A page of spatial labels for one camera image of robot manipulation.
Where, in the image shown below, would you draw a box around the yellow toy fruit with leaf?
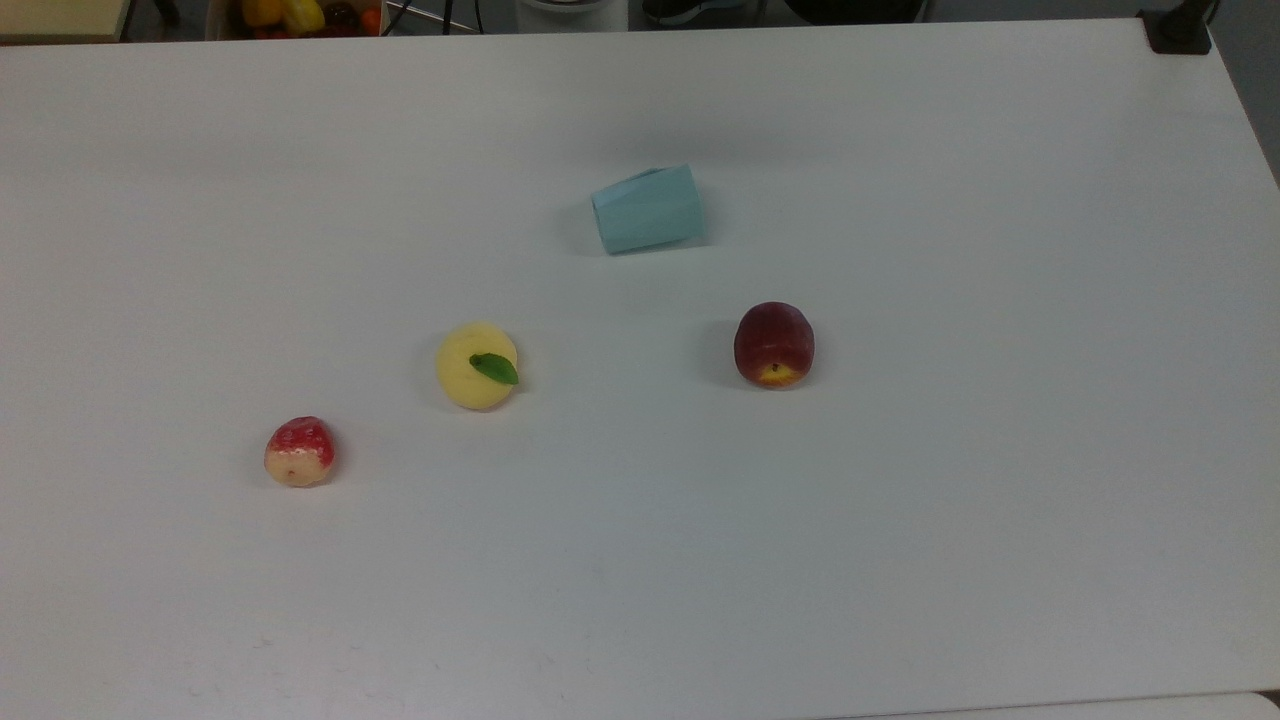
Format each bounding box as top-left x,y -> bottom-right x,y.
436,321 -> 521,411

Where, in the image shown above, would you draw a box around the metal stand legs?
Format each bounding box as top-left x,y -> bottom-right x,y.
385,0 -> 483,36

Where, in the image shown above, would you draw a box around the light blue plastic mug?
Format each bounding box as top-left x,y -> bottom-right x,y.
590,164 -> 706,255

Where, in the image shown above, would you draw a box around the black round chair base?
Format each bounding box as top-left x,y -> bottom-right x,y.
783,0 -> 927,26

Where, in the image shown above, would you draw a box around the white round bucket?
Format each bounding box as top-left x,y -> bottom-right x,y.
517,0 -> 629,33

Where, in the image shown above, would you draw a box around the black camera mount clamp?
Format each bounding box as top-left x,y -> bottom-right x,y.
1138,0 -> 1217,55

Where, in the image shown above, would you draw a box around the box of toy fruit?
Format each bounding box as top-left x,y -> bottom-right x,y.
207,0 -> 386,41

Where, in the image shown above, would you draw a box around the black shoe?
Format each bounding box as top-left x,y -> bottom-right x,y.
642,0 -> 761,27

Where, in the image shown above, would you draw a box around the dark red toy apple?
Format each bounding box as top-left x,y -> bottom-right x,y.
733,301 -> 816,390

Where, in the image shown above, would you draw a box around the small red peach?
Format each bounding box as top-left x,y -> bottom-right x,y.
264,416 -> 336,489

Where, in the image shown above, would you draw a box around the wooden side table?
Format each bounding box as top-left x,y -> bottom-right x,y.
0,0 -> 136,44

